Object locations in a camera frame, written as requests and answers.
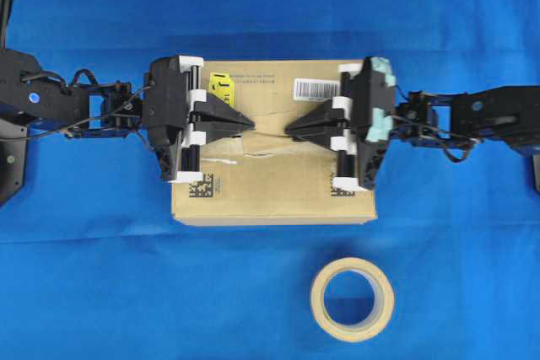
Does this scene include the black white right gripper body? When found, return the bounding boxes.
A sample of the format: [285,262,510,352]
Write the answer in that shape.
[330,56,397,191]

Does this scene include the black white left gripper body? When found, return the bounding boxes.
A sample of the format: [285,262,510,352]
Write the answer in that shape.
[142,55,204,184]

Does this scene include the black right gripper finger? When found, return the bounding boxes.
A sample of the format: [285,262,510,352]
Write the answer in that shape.
[284,99,346,132]
[288,128,346,152]

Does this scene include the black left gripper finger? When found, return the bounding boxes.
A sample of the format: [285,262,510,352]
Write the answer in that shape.
[192,94,255,127]
[190,122,255,143]

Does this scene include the beige tape strip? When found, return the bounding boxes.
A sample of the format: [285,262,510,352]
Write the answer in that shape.
[242,111,298,154]

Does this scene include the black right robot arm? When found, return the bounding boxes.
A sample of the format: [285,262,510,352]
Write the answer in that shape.
[284,56,539,192]

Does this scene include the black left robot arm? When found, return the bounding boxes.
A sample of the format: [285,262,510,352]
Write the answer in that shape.
[1,50,255,183]

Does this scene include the brown cardboard box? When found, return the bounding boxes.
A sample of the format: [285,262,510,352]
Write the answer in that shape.
[171,60,377,226]

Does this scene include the beige masking tape roll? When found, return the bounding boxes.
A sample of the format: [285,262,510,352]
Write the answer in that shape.
[310,257,395,343]

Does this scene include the yellow sticker label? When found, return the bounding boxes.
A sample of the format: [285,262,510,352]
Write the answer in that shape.
[209,72,235,107]

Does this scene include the white barcode label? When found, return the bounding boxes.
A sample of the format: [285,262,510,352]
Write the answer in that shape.
[293,78,341,102]

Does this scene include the blue table cloth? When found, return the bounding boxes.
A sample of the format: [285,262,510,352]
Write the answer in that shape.
[1,0,539,359]

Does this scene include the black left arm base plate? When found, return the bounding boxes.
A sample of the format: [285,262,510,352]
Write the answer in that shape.
[0,119,27,206]

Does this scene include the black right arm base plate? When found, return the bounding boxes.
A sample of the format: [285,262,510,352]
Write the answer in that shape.
[531,154,540,193]

